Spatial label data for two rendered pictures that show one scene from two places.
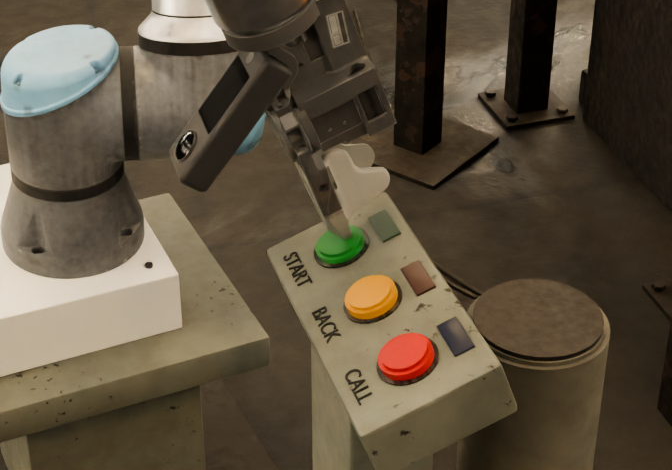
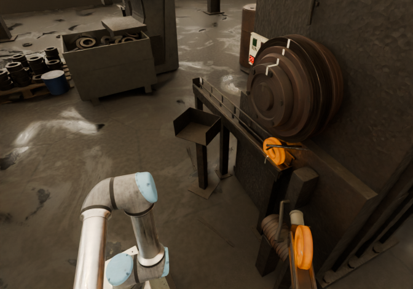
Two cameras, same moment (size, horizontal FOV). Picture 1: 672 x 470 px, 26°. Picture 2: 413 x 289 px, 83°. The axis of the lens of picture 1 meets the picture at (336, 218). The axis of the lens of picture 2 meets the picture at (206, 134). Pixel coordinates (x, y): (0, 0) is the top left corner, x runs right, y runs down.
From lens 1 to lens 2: 0.94 m
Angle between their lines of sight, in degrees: 7
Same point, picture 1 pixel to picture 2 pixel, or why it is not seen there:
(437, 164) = (208, 192)
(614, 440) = (247, 277)
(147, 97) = (141, 275)
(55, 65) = (117, 274)
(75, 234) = not seen: outside the picture
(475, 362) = not seen: outside the picture
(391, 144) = (198, 187)
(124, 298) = not seen: outside the picture
